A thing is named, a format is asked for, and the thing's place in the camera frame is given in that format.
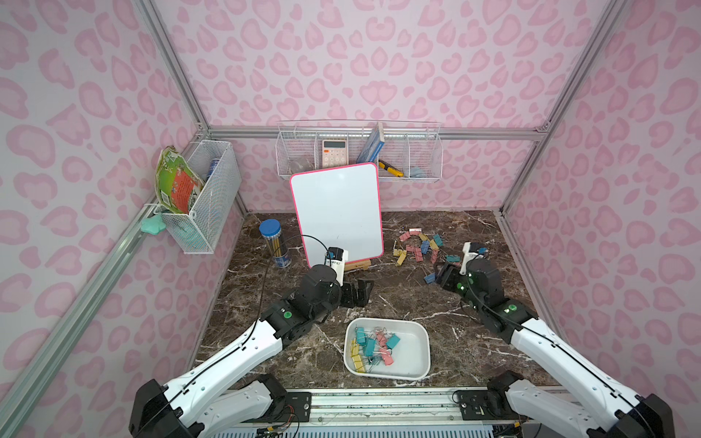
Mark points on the back white wire basket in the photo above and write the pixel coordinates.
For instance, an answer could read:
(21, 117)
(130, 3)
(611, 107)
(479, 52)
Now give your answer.
(407, 144)

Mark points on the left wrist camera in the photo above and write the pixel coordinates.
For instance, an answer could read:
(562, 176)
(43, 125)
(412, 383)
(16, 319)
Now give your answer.
(338, 258)

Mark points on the teal binder clip lone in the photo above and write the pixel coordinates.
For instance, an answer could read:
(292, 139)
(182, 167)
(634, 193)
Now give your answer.
(360, 336)

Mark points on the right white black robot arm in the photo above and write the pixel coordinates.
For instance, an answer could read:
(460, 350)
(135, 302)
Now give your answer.
(602, 406)

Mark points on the yellow black utility knife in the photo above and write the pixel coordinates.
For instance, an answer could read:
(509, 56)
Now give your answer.
(390, 169)

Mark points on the light blue cloth in basket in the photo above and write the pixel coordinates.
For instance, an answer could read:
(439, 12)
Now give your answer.
(417, 173)

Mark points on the green red snack packet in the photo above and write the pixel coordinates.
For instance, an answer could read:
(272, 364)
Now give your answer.
(177, 187)

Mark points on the left white mesh basket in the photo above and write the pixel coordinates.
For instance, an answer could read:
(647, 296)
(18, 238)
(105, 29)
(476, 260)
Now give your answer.
(198, 233)

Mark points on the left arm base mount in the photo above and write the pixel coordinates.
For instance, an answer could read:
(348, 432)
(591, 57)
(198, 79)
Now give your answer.
(295, 405)

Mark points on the blue lid pencil tube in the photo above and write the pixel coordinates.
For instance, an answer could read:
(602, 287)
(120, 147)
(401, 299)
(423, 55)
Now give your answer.
(271, 231)

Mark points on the large teal binder clip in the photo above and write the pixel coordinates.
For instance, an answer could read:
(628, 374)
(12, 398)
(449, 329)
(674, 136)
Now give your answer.
(392, 342)

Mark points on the pink framed whiteboard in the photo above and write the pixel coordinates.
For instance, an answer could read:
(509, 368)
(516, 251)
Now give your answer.
(339, 207)

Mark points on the blue book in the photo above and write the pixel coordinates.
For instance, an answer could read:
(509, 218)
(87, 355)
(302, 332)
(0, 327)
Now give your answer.
(373, 145)

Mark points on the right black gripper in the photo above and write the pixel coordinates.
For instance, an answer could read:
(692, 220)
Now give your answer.
(448, 274)

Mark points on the yellow binder clip pile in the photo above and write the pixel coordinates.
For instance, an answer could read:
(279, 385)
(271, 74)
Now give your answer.
(401, 256)

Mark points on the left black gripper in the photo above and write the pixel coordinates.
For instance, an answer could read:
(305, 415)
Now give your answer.
(347, 292)

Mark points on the white calculator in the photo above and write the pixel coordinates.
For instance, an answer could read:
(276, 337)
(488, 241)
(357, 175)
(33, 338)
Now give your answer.
(334, 153)

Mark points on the yellow binder clip lone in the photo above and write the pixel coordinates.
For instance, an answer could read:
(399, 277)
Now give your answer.
(358, 363)

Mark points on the white plastic storage tray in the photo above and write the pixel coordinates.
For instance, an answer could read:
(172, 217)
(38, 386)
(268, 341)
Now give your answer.
(412, 356)

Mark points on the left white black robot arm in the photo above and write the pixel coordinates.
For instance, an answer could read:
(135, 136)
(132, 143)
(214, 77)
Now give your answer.
(202, 402)

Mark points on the wooden whiteboard stand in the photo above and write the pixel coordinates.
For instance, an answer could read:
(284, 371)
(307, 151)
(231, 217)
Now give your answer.
(359, 265)

